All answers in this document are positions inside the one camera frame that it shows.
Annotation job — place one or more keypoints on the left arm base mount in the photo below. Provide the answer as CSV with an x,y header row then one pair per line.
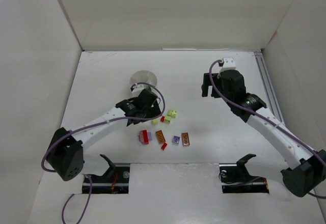
x,y
115,179

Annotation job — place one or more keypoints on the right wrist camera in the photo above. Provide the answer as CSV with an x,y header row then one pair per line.
x,y
227,64

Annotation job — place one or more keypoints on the yellow-green lego brick small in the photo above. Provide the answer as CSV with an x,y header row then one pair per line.
x,y
154,122

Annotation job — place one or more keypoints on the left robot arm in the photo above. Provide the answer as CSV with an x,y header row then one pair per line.
x,y
66,152

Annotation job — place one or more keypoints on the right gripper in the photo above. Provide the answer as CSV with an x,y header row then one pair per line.
x,y
212,87

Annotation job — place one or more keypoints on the aluminium rail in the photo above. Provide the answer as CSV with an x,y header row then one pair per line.
x,y
268,86

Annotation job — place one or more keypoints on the yellow-green lego brick large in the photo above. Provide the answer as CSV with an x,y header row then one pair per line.
x,y
172,113

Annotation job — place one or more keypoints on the purple square lego brick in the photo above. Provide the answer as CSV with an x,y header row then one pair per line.
x,y
175,139

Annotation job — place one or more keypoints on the small red lego lower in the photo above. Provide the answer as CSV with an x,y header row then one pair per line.
x,y
164,146

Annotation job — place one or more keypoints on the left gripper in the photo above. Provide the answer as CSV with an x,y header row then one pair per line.
x,y
152,106

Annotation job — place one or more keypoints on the brown lego plate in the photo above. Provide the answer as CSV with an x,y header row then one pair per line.
x,y
160,137
185,139

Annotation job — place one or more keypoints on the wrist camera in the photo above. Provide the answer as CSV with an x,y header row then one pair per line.
x,y
136,89
227,64

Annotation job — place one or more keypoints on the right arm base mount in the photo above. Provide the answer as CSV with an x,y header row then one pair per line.
x,y
235,178

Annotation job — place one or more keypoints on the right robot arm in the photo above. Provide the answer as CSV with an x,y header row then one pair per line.
x,y
301,169

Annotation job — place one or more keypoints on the purple red lego assembly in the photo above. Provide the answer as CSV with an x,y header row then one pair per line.
x,y
145,137

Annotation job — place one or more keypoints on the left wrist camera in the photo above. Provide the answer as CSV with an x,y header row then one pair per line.
x,y
136,89

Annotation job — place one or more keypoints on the white divided round container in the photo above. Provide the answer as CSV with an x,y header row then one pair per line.
x,y
143,76

